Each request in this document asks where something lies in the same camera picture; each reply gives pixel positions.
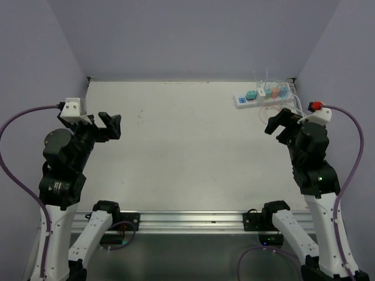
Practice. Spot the salmon pink plug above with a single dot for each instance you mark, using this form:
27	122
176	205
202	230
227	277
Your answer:
275	92

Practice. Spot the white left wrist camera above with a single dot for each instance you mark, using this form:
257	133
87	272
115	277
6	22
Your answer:
74	111

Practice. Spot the light blue plug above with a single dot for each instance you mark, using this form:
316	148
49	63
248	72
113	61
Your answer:
283	91

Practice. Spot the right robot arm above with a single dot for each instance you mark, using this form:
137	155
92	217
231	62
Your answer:
329	257

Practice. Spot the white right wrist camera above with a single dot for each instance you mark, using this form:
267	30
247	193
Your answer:
319	114

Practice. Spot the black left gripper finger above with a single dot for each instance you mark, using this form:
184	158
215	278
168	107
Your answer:
115	127
104	118

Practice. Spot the teal plug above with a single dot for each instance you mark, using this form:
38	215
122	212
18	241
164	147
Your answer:
251	95

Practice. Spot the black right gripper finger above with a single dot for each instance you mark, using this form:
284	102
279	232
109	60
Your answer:
285	112
272	125

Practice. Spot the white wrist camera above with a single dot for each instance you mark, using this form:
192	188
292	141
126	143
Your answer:
319	114
74	111

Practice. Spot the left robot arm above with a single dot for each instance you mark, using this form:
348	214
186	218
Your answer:
66	153

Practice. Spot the white plug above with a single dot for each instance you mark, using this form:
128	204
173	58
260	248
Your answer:
261	94

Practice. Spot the white power strip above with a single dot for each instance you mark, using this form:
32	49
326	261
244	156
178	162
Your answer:
240	102

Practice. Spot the aluminium mounting rail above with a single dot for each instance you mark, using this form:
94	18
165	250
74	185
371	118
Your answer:
187	222

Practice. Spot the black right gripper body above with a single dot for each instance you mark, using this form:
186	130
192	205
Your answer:
291	127

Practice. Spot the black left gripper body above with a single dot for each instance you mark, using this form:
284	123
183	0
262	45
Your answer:
87	134

